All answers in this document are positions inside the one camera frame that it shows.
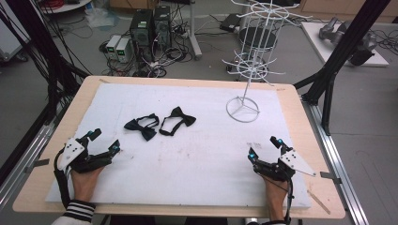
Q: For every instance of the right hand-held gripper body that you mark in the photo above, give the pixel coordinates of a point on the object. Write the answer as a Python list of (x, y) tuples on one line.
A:
[(292, 161)]

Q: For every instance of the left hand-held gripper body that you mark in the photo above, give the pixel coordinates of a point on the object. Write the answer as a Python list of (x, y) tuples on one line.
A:
[(73, 153)]

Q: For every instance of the black bow tie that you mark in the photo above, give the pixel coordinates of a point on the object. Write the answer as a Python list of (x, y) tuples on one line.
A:
[(184, 118), (142, 129)]

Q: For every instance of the person's left hand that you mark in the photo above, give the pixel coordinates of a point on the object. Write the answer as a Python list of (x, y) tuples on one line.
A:
[(84, 184)]

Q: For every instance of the person's right hand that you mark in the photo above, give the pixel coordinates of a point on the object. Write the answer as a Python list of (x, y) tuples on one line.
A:
[(277, 192)]

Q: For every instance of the grey metal clamp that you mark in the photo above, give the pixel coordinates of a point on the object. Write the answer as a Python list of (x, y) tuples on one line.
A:
[(328, 176), (39, 162)]

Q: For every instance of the thin wooden stick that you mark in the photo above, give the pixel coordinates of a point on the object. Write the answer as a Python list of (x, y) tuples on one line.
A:
[(319, 202)]

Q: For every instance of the white foam mat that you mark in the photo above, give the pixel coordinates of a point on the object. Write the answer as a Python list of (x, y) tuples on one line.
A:
[(187, 168)]

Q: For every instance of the grey power supply unit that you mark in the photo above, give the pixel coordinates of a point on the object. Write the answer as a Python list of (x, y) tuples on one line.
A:
[(112, 46), (123, 50)]

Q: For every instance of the black round stool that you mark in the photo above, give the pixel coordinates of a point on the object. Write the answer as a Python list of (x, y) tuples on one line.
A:
[(248, 39)]

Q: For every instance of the white floor board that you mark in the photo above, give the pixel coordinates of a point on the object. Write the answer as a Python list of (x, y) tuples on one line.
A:
[(319, 40)]

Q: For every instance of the black computer tower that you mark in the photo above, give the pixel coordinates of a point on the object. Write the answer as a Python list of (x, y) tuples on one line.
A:
[(162, 26), (141, 34)]

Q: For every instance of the clear plastic bag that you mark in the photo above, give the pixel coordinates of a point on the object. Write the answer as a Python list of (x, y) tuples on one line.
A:
[(100, 18)]

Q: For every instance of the black flat box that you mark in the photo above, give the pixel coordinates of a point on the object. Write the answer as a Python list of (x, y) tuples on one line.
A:
[(229, 22)]

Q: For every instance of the round white table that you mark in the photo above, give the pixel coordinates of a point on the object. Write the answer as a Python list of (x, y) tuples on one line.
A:
[(65, 6)]

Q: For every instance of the white stand leg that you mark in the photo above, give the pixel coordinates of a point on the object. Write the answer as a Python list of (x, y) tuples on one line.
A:
[(194, 37)]

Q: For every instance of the aluminium rail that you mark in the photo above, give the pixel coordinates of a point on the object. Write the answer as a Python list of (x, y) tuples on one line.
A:
[(334, 156), (28, 150)]

